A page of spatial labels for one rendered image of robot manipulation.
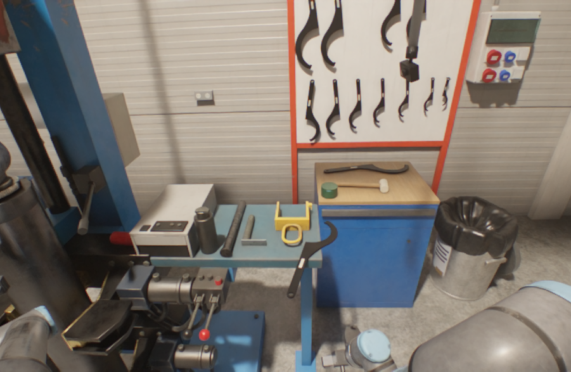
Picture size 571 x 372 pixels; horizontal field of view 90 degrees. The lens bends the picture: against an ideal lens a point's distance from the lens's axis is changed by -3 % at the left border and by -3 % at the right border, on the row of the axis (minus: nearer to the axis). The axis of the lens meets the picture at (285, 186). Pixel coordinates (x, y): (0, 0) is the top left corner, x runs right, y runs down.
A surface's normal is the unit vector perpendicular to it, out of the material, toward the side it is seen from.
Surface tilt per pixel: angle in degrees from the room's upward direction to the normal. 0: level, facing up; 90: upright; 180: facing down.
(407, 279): 90
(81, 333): 0
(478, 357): 38
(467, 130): 90
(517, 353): 29
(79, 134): 90
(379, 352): 19
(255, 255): 0
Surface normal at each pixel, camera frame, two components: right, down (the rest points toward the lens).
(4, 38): 0.98, 0.07
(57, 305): 0.79, 0.27
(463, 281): -0.47, 0.48
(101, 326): -0.04, -0.88
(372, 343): 0.10, -0.68
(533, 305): -0.14, -0.95
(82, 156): -0.04, 0.48
